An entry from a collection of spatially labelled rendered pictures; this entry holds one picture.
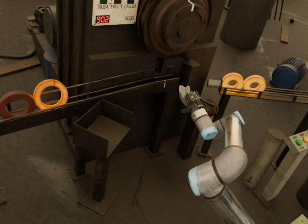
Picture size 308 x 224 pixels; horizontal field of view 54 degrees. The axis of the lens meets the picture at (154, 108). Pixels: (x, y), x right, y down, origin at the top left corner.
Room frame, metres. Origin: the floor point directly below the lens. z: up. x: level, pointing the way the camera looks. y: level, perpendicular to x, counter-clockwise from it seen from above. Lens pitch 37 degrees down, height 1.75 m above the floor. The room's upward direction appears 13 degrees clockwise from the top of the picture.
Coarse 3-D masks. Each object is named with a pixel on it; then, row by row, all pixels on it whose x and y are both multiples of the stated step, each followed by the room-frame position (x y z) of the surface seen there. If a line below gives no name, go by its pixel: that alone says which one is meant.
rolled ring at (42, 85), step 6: (42, 84) 1.30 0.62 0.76; (48, 84) 1.32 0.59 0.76; (54, 84) 1.34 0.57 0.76; (60, 84) 1.36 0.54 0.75; (36, 90) 1.28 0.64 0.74; (42, 90) 1.29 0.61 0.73; (60, 90) 1.35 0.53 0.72; (66, 90) 1.36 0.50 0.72; (36, 96) 1.27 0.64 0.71; (66, 96) 1.35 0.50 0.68; (36, 102) 1.25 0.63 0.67; (42, 102) 1.27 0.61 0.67; (60, 102) 1.32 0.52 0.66; (42, 108) 1.26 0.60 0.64
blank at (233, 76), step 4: (224, 76) 1.91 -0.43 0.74; (228, 76) 1.88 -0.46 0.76; (232, 76) 1.88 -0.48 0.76; (236, 76) 1.89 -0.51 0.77; (240, 76) 1.89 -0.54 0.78; (224, 80) 1.88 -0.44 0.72; (228, 80) 1.88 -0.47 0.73; (236, 80) 1.89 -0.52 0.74; (240, 80) 1.89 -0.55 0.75; (224, 84) 1.88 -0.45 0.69; (228, 84) 1.91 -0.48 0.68; (236, 84) 1.90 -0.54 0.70; (240, 84) 1.89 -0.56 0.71; (240, 88) 1.89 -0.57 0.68; (228, 92) 1.89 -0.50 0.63; (232, 92) 1.89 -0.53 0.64
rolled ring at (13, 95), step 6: (18, 90) 1.21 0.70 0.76; (6, 96) 1.16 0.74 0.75; (12, 96) 1.17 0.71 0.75; (18, 96) 1.19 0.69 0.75; (24, 96) 1.20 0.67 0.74; (30, 96) 1.22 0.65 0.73; (0, 102) 1.14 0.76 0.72; (6, 102) 1.15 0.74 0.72; (30, 102) 1.22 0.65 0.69; (0, 108) 1.13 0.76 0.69; (30, 108) 1.22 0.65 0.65; (0, 114) 1.13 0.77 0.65; (6, 114) 1.14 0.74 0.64; (12, 114) 1.18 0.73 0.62; (18, 114) 1.20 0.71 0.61
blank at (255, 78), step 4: (252, 76) 1.91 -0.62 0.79; (256, 76) 1.90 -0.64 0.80; (260, 76) 1.92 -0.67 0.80; (244, 80) 1.92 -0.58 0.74; (248, 80) 1.89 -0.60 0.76; (252, 80) 1.89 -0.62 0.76; (256, 80) 1.89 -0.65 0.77; (260, 80) 1.89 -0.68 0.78; (264, 80) 1.90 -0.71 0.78; (244, 84) 1.89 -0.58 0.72; (248, 84) 1.89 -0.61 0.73; (260, 84) 1.89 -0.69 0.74; (264, 84) 1.90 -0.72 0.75; (244, 88) 1.89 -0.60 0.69; (248, 88) 1.89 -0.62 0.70; (252, 88) 1.92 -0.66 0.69; (256, 88) 1.91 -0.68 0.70; (260, 88) 1.89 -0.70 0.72; (264, 88) 1.90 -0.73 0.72; (256, 92) 1.89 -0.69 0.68
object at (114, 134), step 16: (96, 112) 1.30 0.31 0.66; (112, 112) 1.33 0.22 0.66; (128, 112) 1.30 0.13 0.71; (80, 128) 1.10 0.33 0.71; (96, 128) 1.24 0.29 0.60; (112, 128) 1.27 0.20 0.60; (128, 128) 1.29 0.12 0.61; (80, 144) 1.09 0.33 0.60; (96, 144) 1.07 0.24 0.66; (112, 144) 1.15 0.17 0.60; (96, 160) 1.20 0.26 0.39; (96, 176) 1.20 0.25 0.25; (96, 192) 1.20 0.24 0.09; (112, 192) 1.29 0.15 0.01; (96, 208) 1.14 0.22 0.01
